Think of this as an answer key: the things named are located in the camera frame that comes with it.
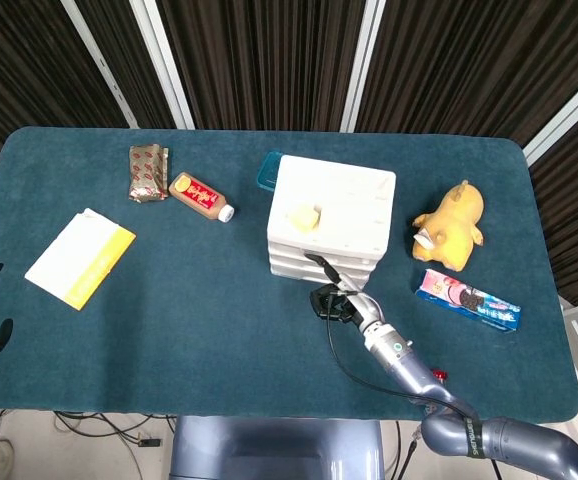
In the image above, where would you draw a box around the dark pleated curtain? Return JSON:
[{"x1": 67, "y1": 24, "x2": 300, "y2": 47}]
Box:
[{"x1": 0, "y1": 0, "x2": 578, "y2": 306}]

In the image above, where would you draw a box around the brown drink bottle red label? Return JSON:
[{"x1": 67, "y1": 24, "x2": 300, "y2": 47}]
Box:
[{"x1": 167, "y1": 171, "x2": 235, "y2": 224}]

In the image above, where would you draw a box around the black floor cable bundle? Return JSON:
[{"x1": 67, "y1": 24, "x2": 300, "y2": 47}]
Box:
[{"x1": 53, "y1": 409, "x2": 178, "y2": 444}]

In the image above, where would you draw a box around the clear plastic drawer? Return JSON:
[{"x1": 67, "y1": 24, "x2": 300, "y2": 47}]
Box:
[{"x1": 268, "y1": 239, "x2": 388, "y2": 262}]

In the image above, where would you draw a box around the yellow sticky note pad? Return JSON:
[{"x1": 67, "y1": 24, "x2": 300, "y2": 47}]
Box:
[{"x1": 286, "y1": 203, "x2": 323, "y2": 232}]

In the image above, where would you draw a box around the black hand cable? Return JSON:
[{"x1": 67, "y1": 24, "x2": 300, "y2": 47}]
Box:
[{"x1": 324, "y1": 287, "x2": 501, "y2": 480}]

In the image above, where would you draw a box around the thin stop button cable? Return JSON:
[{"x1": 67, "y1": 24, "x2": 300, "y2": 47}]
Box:
[{"x1": 396, "y1": 419, "x2": 426, "y2": 480}]

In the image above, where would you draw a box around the white frame post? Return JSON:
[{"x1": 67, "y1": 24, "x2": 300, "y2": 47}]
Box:
[
  {"x1": 61, "y1": 0, "x2": 140, "y2": 129},
  {"x1": 129, "y1": 0, "x2": 196, "y2": 130},
  {"x1": 339, "y1": 0, "x2": 388, "y2": 134},
  {"x1": 522, "y1": 64, "x2": 578, "y2": 166}
]

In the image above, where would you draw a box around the teal plastic box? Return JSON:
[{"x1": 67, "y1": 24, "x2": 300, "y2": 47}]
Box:
[{"x1": 256, "y1": 151, "x2": 284, "y2": 191}]

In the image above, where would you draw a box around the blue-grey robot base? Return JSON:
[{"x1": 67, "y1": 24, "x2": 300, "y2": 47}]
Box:
[{"x1": 168, "y1": 415, "x2": 385, "y2": 480}]

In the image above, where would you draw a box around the teal table cloth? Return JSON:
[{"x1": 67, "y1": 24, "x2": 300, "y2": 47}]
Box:
[{"x1": 0, "y1": 125, "x2": 578, "y2": 424}]

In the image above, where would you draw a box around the white yellow flat box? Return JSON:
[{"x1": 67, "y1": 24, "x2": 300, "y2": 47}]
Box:
[{"x1": 24, "y1": 207, "x2": 137, "y2": 312}]

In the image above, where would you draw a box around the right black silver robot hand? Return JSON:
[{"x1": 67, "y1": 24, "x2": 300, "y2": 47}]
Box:
[{"x1": 304, "y1": 253, "x2": 385, "y2": 334}]

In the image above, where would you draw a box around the gold foil snack packet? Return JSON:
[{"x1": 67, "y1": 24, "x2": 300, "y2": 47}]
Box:
[{"x1": 128, "y1": 144, "x2": 170, "y2": 204}]

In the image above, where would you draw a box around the yellow plush toy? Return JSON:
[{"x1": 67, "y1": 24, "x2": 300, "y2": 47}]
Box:
[{"x1": 411, "y1": 179, "x2": 486, "y2": 273}]

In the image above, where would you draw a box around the blue pink cookie box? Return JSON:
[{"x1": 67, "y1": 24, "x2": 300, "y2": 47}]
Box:
[{"x1": 415, "y1": 268, "x2": 523, "y2": 334}]

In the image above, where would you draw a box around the white plastic drawer cabinet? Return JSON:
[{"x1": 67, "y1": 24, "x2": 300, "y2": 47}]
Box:
[{"x1": 267, "y1": 154, "x2": 398, "y2": 291}]

